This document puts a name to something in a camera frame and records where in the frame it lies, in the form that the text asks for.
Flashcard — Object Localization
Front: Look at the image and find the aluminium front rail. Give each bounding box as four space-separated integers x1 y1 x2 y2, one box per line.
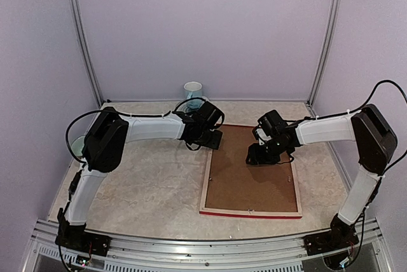
21 219 395 271

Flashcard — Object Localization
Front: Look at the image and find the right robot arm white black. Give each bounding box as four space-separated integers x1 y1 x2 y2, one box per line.
245 104 397 255

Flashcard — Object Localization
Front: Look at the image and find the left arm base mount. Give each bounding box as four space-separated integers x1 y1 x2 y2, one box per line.
55 232 111 257

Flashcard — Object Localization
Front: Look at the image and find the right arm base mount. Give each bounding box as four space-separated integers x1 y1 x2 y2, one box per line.
303 219 359 271

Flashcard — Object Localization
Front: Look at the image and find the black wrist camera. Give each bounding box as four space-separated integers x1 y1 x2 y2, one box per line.
191 101 225 130
252 110 287 146

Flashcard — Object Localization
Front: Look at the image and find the small green ceramic bowl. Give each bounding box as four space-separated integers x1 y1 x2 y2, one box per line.
71 135 85 159

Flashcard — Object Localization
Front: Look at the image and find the left aluminium corner post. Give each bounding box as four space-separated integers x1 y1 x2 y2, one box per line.
69 0 104 107

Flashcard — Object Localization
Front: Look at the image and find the red wooden picture frame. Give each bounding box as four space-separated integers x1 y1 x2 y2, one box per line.
198 122 303 219

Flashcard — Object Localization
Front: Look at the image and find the right aluminium corner post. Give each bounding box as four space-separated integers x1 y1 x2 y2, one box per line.
307 0 341 107

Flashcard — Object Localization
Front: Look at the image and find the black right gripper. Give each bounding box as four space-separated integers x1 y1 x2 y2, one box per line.
246 137 289 165

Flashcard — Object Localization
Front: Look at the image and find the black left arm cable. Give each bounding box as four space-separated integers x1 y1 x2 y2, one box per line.
56 97 204 269

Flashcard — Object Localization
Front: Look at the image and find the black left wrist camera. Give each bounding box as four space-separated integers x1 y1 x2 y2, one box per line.
191 101 225 130

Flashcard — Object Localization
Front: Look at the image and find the light blue ceramic mug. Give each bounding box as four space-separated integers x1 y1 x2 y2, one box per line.
183 81 202 102

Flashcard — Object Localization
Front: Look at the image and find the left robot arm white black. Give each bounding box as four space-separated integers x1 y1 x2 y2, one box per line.
58 101 224 250

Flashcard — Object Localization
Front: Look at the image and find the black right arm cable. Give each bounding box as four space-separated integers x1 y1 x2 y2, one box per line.
286 79 407 177

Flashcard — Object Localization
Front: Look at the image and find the aluminium corner post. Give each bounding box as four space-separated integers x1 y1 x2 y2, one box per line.
69 0 104 107
307 0 341 107

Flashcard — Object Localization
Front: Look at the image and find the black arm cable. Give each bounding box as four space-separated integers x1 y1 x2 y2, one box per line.
286 79 407 177
56 97 204 269

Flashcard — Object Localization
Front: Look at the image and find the striped ceramic plate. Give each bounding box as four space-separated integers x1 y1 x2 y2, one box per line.
176 96 209 113

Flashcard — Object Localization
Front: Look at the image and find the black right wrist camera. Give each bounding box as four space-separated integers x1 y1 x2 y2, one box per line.
252 110 287 146

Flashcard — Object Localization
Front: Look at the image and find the brown cardboard backing board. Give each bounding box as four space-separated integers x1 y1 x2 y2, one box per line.
205 125 300 213

